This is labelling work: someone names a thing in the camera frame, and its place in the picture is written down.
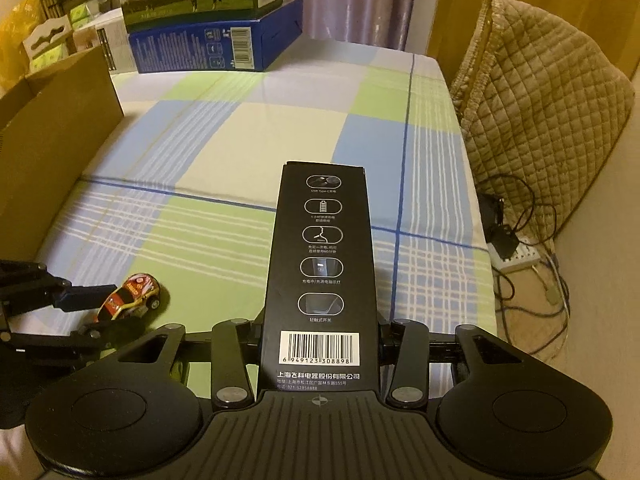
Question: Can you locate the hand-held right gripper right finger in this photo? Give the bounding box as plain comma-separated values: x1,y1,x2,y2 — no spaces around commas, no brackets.
377,317,527,409

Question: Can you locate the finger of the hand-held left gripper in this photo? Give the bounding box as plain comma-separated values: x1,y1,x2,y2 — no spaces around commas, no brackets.
0,321,127,367
0,259,120,317

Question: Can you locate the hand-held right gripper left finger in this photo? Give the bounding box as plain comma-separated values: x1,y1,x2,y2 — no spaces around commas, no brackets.
117,319,267,409

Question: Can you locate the red and yellow toy car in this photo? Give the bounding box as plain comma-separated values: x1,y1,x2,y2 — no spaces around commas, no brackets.
94,272,163,325

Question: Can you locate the tall black product box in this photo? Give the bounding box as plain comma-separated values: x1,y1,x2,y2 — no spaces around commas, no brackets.
259,161,381,396

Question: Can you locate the brown cardboard box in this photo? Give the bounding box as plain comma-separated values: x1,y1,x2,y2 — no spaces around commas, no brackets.
0,47,125,263

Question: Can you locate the white power strip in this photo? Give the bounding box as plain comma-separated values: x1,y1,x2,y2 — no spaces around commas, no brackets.
489,245,542,275

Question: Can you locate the black power adapter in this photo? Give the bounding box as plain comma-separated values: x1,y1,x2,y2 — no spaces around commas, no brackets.
482,195,523,261

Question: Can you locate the checked tablecloth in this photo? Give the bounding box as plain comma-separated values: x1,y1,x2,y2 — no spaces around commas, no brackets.
0,35,501,411

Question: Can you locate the white cardboard box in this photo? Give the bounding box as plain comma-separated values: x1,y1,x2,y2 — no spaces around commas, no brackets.
94,7,136,73

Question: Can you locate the yellow plastic bag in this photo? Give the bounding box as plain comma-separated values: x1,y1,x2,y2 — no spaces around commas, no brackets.
0,0,43,91

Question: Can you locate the flat blue cardboard box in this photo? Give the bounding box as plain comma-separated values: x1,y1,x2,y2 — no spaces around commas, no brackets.
127,0,305,75

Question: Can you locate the stack of green packets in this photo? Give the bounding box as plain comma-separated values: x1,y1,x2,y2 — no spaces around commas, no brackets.
30,2,116,73

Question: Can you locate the pink-grey curtain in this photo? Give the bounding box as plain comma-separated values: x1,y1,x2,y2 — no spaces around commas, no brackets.
282,0,443,56

